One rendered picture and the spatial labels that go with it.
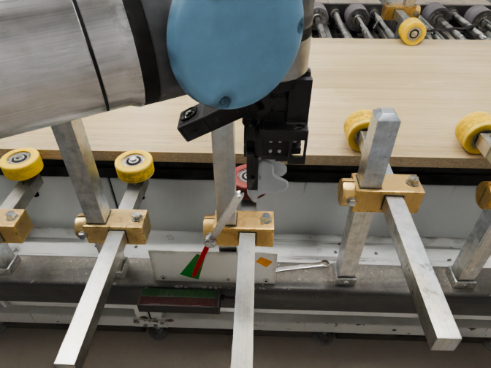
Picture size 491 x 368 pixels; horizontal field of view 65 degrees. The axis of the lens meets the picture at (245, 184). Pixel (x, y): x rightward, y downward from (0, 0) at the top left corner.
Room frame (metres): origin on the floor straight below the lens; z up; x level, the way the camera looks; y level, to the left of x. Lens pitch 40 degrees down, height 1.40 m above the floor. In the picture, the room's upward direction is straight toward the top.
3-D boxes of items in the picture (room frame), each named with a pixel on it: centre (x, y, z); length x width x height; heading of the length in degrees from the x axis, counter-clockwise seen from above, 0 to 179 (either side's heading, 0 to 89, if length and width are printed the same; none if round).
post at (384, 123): (0.51, -0.21, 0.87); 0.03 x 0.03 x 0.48; 88
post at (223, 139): (0.52, 0.04, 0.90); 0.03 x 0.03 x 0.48; 88
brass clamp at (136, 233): (0.53, 0.26, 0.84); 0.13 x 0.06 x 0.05; 88
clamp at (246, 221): (0.52, 0.01, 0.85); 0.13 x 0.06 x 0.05; 88
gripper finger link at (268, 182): (0.43, -0.03, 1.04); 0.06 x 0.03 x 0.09; 88
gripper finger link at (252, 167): (0.42, -0.01, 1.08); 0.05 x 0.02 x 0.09; 178
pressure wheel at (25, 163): (0.67, 0.49, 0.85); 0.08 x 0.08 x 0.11
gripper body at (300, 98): (0.44, -0.04, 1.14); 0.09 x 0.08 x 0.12; 88
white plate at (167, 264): (0.50, 0.07, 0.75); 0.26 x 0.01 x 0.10; 88
